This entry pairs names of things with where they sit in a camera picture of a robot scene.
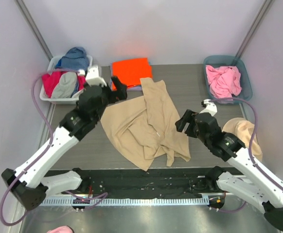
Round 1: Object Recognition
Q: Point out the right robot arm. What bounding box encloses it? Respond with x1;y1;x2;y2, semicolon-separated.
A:
175;110;283;232

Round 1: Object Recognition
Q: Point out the blue patterned garment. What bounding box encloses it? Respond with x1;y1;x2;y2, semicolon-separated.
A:
55;47;90;70

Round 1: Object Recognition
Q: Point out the magenta garment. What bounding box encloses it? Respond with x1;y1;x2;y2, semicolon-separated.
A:
42;71;86;99

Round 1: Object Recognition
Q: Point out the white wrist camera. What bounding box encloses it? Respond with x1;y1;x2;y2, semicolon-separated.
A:
77;65;107;87
200;99;217;116

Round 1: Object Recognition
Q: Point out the pink crumpled t shirt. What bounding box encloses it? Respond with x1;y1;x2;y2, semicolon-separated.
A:
205;65;242;99

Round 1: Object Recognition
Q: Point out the orange folded t shirt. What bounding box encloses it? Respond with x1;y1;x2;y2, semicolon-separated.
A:
111;57;154;90

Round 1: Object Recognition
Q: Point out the aluminium rail frame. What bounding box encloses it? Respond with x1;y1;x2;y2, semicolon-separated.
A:
16;175;283;197

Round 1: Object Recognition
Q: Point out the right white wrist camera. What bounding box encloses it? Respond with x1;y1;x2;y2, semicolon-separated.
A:
200;99;217;116

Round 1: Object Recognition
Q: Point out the right aluminium corner post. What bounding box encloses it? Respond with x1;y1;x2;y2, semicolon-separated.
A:
235;0;275;58

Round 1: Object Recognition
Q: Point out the grey garment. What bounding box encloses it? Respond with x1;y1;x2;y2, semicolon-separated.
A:
51;72;79;99

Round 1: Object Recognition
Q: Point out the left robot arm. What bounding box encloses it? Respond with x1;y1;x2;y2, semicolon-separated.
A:
1;76;127;211

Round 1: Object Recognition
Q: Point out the beige t shirt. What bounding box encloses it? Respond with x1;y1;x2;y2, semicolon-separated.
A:
101;78;191;171

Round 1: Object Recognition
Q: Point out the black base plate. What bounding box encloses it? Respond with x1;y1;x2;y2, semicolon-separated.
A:
46;166;230;197

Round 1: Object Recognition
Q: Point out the left aluminium corner post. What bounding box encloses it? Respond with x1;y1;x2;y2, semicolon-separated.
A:
15;0;53;61

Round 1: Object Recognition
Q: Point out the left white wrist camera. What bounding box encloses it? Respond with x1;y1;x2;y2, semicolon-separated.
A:
77;65;107;87

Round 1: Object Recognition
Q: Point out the white slotted cable duct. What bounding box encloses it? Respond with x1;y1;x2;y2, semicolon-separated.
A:
40;196;209;207

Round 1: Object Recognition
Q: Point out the aluminium corner post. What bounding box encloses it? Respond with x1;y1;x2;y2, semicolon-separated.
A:
235;0;275;58
15;0;53;61

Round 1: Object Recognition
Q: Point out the pink object bottom edge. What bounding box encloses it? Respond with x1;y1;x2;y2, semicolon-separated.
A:
47;226;74;233

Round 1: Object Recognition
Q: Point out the beige bucket hat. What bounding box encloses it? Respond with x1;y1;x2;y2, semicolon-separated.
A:
222;117;263;162

